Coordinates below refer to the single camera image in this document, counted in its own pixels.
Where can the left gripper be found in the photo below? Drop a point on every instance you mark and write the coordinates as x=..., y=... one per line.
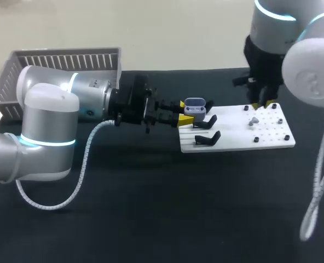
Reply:
x=132, y=104

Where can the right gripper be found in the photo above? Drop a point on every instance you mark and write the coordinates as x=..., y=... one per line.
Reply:
x=260, y=68

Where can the pale blue earbud case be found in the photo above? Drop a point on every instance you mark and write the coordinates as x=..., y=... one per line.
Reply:
x=195, y=107

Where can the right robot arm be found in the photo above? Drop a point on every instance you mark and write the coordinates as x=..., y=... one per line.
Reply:
x=301, y=49

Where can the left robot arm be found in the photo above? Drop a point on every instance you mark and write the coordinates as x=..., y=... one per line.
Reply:
x=49, y=131

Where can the grey earbud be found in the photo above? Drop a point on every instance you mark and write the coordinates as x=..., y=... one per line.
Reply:
x=254, y=120

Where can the white plate with black stands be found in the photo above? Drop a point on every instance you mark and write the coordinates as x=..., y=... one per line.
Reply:
x=241, y=137

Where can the grey slotted basket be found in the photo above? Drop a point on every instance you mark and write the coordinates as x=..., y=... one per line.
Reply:
x=69, y=60

